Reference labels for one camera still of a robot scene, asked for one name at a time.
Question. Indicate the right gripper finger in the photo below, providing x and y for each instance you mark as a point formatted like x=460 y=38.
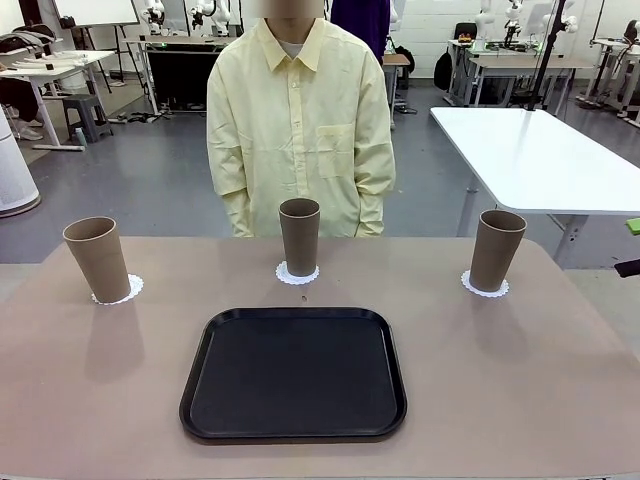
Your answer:
x=630 y=268
x=634 y=223

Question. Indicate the tall brown paper cup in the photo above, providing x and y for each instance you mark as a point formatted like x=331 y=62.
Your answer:
x=497 y=255
x=300 y=240
x=100 y=265

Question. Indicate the white scalloped paper coaster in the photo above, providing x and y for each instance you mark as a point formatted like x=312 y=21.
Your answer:
x=492 y=296
x=300 y=281
x=135 y=287

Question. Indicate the person's left forearm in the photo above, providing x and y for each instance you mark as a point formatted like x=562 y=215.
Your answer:
x=371 y=215

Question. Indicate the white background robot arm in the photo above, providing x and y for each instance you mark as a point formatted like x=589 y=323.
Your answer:
x=484 y=20
x=152 y=10
x=512 y=12
x=567 y=21
x=220 y=12

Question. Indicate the grey-top lab desk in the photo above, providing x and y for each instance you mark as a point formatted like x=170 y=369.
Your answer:
x=612 y=42

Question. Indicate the black pole stand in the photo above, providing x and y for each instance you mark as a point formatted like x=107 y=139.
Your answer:
x=550 y=50

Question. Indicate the black backpack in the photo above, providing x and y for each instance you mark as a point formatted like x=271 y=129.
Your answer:
x=443 y=70

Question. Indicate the small brown-top table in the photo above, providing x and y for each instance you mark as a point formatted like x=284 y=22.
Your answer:
x=399 y=59

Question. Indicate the person in purple clothes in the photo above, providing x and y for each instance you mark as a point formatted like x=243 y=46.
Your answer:
x=365 y=25

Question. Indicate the person in yellow shirt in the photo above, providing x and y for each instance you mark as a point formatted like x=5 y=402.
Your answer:
x=300 y=125

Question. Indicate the black plastic tray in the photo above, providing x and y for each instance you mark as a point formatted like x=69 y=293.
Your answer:
x=295 y=375

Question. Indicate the black-panelled desk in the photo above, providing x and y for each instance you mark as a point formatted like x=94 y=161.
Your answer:
x=175 y=75

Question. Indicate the teal bottle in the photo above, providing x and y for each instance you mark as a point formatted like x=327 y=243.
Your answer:
x=80 y=136

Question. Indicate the grey plastic stool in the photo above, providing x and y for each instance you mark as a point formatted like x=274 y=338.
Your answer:
x=85 y=102

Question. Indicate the white height-adjustable desk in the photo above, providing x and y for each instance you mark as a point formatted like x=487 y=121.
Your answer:
x=75 y=71

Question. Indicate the whiteboard on easel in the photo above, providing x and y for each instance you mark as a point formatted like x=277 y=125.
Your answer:
x=95 y=10

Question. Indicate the white cylindrical air purifier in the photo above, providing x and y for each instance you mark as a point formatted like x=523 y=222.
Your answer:
x=15 y=170

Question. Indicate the seated person dark trousers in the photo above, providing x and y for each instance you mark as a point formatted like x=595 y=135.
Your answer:
x=17 y=100

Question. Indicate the grey bundled jacket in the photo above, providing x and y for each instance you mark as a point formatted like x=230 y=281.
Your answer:
x=27 y=37

